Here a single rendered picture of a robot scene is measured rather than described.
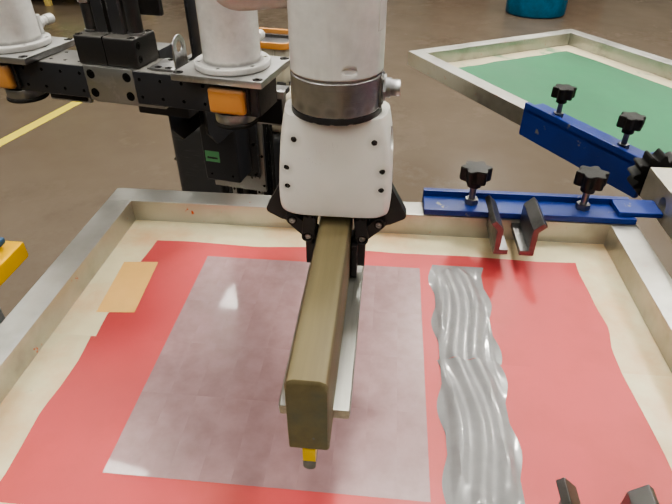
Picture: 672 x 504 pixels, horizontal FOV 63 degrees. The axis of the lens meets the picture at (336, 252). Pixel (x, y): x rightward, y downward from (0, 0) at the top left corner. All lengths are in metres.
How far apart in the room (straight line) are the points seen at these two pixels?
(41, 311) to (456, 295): 0.50
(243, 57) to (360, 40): 0.52
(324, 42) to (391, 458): 0.37
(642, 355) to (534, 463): 0.21
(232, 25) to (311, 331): 0.61
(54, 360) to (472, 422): 0.46
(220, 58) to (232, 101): 0.07
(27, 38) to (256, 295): 0.69
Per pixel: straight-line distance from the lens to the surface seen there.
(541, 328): 0.71
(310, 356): 0.38
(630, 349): 0.72
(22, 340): 0.69
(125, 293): 0.76
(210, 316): 0.70
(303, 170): 0.47
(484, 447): 0.57
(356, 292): 0.53
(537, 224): 0.77
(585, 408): 0.64
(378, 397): 0.59
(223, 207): 0.85
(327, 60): 0.42
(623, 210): 0.88
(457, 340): 0.65
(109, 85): 1.07
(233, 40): 0.92
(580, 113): 1.37
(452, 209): 0.81
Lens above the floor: 1.41
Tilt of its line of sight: 36 degrees down
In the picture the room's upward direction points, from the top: straight up
